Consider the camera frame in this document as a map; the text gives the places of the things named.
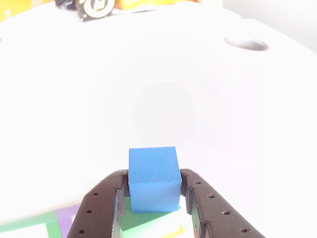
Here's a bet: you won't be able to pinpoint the black round device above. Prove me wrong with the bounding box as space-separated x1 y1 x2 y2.
55 0 116 22

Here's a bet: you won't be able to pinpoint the green block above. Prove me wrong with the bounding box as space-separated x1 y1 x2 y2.
120 195 183 238

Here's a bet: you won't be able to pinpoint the small blue cube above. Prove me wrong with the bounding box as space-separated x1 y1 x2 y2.
128 146 183 214

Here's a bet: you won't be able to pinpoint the orange block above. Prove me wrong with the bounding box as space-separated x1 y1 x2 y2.
170 224 185 236

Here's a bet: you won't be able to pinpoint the green square frame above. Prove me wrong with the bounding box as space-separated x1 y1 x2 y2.
0 210 62 238

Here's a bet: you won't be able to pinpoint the purple square frame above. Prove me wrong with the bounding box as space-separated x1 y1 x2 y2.
55 204 82 238

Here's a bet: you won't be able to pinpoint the yellow box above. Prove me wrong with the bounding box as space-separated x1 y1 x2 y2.
116 0 201 10

